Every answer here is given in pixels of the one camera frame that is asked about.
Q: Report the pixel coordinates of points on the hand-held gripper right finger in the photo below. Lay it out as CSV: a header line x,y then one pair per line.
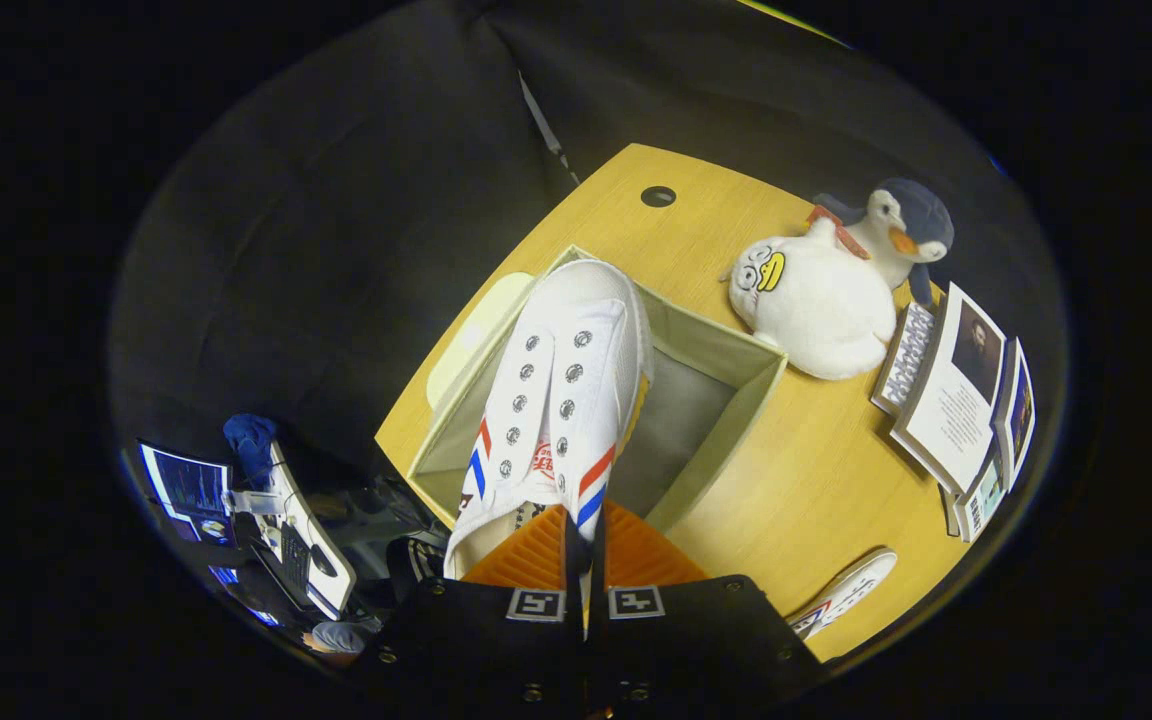
x,y
696,640

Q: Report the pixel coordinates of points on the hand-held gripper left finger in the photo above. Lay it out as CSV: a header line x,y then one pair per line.
x,y
476,640

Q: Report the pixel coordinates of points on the white canvas shoe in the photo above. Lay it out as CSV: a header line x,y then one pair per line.
x,y
851,590
556,350

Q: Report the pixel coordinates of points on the beige fabric storage box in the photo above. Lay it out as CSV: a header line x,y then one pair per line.
x,y
716,350

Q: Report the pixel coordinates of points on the cream storage box lid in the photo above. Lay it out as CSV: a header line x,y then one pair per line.
x,y
471,340

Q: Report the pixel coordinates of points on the small lit screen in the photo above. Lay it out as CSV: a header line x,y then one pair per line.
x,y
231,578

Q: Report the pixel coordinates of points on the blue cloth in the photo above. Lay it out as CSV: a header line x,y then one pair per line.
x,y
251,440

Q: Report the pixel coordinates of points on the teal cover book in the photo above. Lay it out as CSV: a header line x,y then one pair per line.
x,y
981,500

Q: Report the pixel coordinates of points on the computer monitor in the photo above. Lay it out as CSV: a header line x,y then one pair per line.
x,y
186,485

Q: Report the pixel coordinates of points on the white book with portrait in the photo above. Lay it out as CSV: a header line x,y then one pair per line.
x,y
951,410

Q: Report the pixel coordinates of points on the patterned grey book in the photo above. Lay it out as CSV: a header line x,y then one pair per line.
x,y
904,360

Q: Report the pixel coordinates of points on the white duck plush toy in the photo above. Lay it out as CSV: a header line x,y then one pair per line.
x,y
826,310

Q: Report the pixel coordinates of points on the blue cover book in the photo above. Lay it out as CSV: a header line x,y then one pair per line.
x,y
1018,410

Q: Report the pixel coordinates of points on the penguin plush toy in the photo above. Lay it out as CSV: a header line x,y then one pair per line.
x,y
911,215

